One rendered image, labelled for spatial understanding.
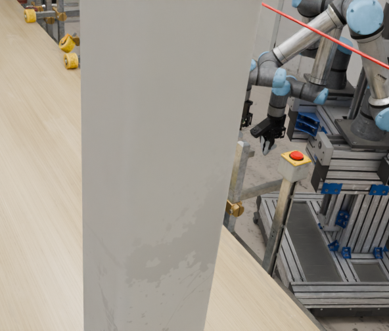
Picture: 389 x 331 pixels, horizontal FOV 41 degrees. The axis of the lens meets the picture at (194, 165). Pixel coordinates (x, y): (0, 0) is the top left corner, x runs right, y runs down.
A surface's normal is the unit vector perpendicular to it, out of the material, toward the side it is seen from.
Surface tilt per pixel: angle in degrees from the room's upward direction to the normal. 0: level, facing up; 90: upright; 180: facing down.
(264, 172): 0
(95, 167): 90
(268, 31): 90
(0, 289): 0
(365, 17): 83
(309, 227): 0
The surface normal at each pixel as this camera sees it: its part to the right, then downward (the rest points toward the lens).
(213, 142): 0.51, 0.52
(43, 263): 0.11, -0.83
